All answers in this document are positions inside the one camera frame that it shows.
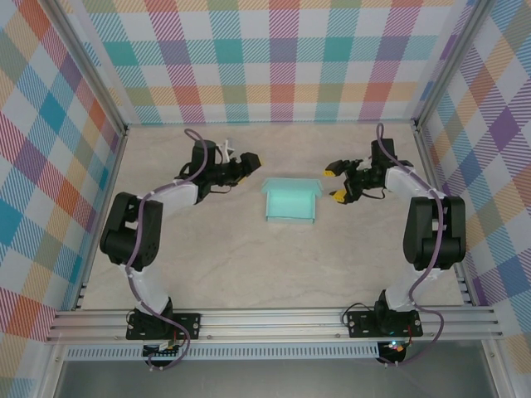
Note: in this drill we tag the aluminium frame post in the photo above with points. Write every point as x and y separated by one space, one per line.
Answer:
450 62
89 70

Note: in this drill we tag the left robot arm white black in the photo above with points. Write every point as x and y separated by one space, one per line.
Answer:
128 236

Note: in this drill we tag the small circuit board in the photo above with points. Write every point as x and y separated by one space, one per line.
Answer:
396 347
164 348

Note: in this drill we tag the aluminium frame leg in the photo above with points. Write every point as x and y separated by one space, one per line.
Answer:
53 371
495 369

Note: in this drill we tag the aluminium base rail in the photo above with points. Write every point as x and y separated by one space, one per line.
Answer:
269 321

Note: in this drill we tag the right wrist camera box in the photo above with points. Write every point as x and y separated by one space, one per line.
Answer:
365 164

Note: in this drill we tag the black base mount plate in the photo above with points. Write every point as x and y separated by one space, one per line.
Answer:
361 327
191 323

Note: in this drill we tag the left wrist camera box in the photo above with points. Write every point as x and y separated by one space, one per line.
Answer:
227 149

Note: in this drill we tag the thin aluminium wall rail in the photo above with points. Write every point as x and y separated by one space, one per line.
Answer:
269 122

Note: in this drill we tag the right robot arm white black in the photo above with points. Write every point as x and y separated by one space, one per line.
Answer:
435 232

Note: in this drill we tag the aluminium side rail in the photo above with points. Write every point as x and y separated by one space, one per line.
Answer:
113 174
431 174

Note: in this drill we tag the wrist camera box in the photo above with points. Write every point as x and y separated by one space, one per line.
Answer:
365 164
227 149

